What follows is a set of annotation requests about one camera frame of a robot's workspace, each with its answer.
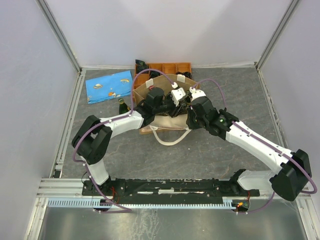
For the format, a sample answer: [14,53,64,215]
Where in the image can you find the dark orange-striped rolled sock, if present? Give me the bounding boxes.
[150,71,160,76]

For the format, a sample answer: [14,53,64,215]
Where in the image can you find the green glass beverage bottle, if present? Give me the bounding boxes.
[118,98,131,115]

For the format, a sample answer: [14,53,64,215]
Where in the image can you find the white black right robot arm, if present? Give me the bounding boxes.
[186,91,312,202]

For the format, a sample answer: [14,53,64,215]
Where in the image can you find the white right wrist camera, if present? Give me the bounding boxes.
[189,87,206,101]

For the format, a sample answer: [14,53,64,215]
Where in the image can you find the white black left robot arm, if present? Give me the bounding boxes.
[71,87,191,195]

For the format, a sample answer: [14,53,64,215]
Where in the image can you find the orange wooden compartment tray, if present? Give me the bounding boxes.
[134,62,192,89]

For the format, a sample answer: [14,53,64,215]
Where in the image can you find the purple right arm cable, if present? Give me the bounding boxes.
[191,78,318,215]

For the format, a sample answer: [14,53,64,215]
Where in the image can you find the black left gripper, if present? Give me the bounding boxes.
[153,91,186,119]

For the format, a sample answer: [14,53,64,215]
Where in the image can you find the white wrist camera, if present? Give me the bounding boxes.
[171,82,187,107]
[189,87,206,101]

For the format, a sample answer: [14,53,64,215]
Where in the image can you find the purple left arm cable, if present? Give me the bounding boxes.
[72,68,179,215]

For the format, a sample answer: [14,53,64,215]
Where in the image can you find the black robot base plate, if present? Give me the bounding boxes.
[81,177,261,205]

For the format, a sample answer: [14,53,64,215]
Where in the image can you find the burlap canvas tote bag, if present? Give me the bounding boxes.
[133,74,196,146]

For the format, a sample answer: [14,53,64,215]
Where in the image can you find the dark patterned rolled sock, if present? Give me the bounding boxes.
[135,59,149,74]

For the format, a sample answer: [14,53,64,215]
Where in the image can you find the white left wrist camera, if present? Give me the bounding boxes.
[171,82,187,107]

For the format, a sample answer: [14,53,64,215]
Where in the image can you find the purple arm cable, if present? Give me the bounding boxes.
[72,68,179,215]
[191,78,318,215]

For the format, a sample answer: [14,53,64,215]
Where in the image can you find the dark yellow-patterned rolled sock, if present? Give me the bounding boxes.
[175,71,193,79]

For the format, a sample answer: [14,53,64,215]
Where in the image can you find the blue space-print cloth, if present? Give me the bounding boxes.
[85,70,133,104]

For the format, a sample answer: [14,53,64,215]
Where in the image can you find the light blue cable duct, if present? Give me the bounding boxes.
[47,196,238,208]

